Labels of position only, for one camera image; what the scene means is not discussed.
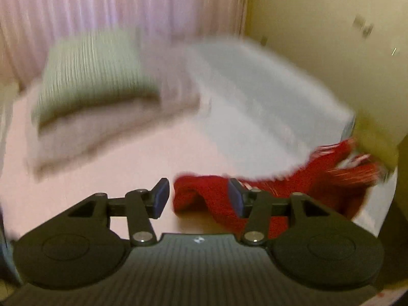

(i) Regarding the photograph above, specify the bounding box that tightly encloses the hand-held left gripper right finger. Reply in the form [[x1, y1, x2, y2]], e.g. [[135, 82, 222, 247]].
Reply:
[[228, 178, 333, 247]]

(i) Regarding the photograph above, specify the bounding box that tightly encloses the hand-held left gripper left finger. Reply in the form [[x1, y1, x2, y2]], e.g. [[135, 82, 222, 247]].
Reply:
[[65, 178, 170, 247]]

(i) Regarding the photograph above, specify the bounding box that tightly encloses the red patterned knit sweater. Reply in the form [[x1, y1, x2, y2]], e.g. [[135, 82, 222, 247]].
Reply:
[[172, 138, 388, 239]]

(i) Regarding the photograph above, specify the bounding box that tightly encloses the pink bed sheet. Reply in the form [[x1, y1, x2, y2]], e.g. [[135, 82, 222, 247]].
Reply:
[[0, 92, 399, 239]]

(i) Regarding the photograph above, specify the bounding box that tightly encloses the beige folded blanket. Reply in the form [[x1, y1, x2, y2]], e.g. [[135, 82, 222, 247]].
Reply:
[[25, 57, 201, 179]]

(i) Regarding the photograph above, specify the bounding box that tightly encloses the grey striped blanket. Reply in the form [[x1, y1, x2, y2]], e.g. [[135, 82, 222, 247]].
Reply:
[[183, 36, 357, 181]]

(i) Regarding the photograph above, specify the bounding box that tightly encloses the green striped pillow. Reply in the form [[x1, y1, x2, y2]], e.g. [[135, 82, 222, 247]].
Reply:
[[32, 30, 161, 128]]

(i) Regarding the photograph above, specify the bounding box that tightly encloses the pink curtain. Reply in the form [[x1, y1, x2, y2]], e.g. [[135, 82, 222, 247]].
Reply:
[[0, 0, 253, 85]]

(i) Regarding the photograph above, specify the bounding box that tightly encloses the wall switch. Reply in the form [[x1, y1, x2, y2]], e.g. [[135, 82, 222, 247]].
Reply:
[[352, 14, 374, 37]]

